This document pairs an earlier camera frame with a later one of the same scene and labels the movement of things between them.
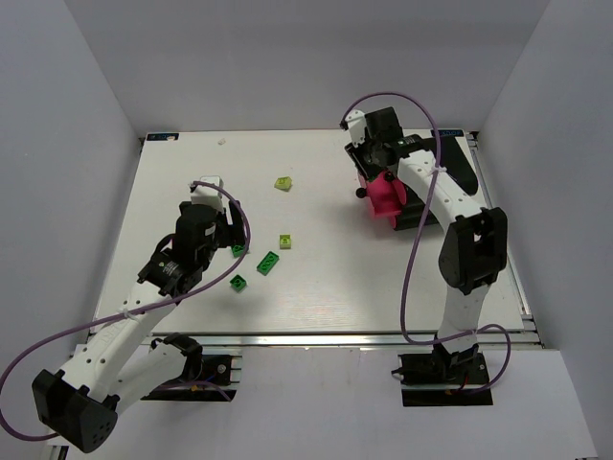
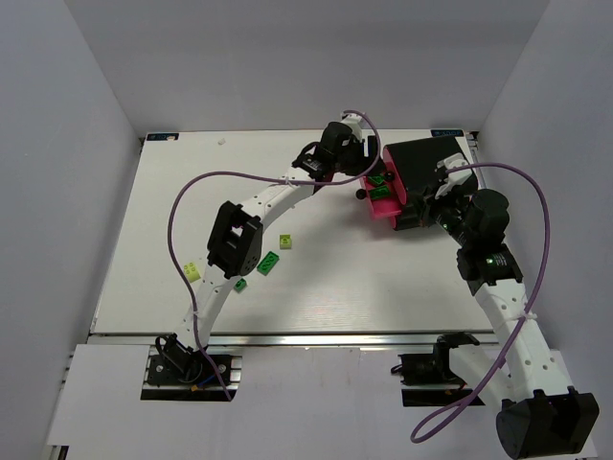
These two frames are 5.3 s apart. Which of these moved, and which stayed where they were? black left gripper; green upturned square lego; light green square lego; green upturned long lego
Moved: black left gripper
Stayed: green upturned long lego; green upturned square lego; light green square lego
